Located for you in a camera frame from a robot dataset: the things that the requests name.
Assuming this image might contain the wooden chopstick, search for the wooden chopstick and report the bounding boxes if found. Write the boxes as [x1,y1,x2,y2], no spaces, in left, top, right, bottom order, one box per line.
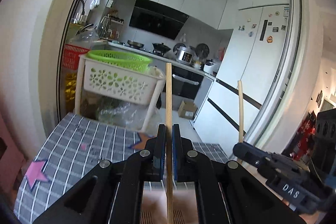
[238,80,244,143]
[165,63,174,224]

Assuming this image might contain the clear plastic bag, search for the clear plastic bag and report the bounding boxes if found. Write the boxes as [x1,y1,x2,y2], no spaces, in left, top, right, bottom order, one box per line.
[96,97,147,131]

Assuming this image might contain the cardboard box on floor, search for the cardboard box on floor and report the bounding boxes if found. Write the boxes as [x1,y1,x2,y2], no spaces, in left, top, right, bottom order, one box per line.
[178,101,198,120]

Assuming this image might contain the black built-in oven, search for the black built-in oven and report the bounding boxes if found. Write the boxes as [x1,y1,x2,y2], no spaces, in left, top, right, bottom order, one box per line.
[171,66,204,100]

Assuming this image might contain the grey checked tablecloth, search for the grey checked tablecloth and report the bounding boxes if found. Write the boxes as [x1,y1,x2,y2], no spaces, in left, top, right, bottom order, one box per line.
[14,113,228,223]

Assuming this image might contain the white flower-pattern storage rack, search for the white flower-pattern storage rack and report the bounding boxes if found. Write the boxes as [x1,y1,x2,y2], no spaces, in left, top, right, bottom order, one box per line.
[74,55,166,132]

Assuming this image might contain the silver rice cooker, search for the silver rice cooker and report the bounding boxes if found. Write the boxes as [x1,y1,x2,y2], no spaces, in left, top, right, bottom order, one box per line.
[175,46,195,65]

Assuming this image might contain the green plastic basket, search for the green plastic basket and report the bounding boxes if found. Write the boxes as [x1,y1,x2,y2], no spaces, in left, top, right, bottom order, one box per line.
[87,50,153,72]

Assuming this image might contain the black wok on stove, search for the black wok on stove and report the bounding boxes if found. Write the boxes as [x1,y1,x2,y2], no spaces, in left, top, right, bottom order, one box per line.
[153,43,171,55]

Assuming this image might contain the red plastic basket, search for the red plastic basket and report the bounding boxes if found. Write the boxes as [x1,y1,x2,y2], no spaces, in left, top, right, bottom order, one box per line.
[62,44,89,71]

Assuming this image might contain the black range hood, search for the black range hood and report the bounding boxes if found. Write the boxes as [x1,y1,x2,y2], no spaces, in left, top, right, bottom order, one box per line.
[129,0,189,40]

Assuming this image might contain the white refrigerator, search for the white refrigerator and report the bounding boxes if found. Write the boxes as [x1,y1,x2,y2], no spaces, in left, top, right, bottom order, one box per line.
[194,5,289,155]

